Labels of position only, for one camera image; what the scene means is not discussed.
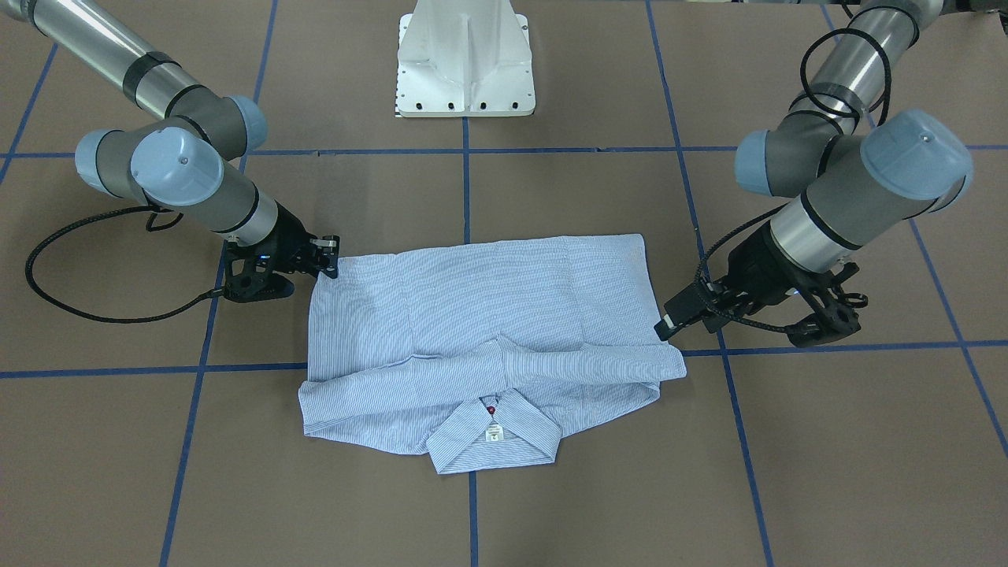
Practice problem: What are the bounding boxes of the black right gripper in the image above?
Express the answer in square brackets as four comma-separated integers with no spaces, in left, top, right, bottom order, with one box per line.
[222,206,341,304]

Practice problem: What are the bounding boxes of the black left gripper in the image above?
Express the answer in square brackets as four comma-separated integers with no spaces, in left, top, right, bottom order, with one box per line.
[654,222,869,348]

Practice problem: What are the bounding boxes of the light blue striped shirt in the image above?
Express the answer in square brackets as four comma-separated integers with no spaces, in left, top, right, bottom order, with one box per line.
[298,234,687,474]

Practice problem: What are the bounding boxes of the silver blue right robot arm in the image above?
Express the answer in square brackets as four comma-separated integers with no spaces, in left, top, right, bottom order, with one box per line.
[2,1,339,302]

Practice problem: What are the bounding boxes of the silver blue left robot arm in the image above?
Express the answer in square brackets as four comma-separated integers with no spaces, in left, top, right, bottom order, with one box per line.
[654,1,973,347]

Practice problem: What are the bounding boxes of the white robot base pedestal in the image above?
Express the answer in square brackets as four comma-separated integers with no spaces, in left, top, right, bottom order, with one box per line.
[394,1,537,118]

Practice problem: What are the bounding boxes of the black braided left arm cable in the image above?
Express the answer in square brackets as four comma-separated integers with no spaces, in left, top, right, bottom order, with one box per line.
[692,0,892,335]

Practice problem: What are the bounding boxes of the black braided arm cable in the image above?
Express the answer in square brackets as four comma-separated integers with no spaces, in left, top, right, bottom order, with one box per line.
[24,206,237,325]
[692,0,892,335]

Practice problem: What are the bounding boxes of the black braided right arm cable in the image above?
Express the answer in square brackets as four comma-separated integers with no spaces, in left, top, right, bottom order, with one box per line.
[24,206,237,325]

